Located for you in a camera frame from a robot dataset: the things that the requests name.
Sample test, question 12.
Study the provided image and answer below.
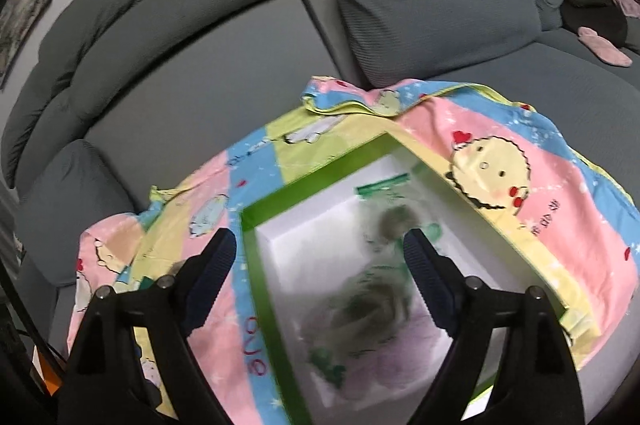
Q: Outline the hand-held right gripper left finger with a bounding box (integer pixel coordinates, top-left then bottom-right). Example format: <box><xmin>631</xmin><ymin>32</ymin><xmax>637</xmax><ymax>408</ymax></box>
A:
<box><xmin>60</xmin><ymin>227</ymin><xmax>238</xmax><ymax>425</ymax></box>

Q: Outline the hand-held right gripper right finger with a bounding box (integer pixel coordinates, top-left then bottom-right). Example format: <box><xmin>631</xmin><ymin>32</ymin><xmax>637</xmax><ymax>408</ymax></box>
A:
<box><xmin>402</xmin><ymin>227</ymin><xmax>586</xmax><ymax>425</ymax></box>

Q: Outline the green cardboard box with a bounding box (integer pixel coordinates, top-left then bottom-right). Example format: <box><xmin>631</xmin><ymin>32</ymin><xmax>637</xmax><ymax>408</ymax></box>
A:
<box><xmin>240</xmin><ymin>131</ymin><xmax>601</xmax><ymax>425</ymax></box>

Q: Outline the cartoon printed blanket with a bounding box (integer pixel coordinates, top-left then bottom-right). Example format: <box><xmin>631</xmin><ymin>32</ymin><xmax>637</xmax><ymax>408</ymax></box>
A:
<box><xmin>67</xmin><ymin>75</ymin><xmax>640</xmax><ymax>425</ymax></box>

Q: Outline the grey ribbed sofa cushion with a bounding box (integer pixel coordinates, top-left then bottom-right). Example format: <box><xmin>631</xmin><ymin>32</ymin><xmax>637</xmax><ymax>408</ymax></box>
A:
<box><xmin>332</xmin><ymin>0</ymin><xmax>543</xmax><ymax>88</ymax></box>
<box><xmin>15</xmin><ymin>139</ymin><xmax>138</xmax><ymax>291</ymax></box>

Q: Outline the orange object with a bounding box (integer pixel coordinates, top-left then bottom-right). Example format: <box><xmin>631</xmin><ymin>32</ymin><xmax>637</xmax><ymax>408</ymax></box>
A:
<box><xmin>32</xmin><ymin>345</ymin><xmax>68</xmax><ymax>398</ymax></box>

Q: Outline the grey sofa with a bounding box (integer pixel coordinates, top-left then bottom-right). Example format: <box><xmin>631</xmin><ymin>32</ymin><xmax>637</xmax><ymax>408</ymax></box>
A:
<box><xmin>0</xmin><ymin>0</ymin><xmax>640</xmax><ymax>425</ymax></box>

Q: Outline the pink slipper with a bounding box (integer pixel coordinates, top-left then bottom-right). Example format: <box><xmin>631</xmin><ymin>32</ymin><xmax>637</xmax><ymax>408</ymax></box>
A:
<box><xmin>577</xmin><ymin>26</ymin><xmax>633</xmax><ymax>68</ymax></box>

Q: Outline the black cloth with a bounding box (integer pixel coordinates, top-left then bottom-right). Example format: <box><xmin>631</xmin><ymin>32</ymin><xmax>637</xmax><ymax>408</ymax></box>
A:
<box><xmin>560</xmin><ymin>0</ymin><xmax>630</xmax><ymax>48</ymax></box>

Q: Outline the framed landscape picture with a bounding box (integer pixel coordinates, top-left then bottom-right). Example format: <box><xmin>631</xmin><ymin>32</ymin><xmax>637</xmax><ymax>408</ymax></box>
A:
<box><xmin>0</xmin><ymin>0</ymin><xmax>53</xmax><ymax>91</ymax></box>

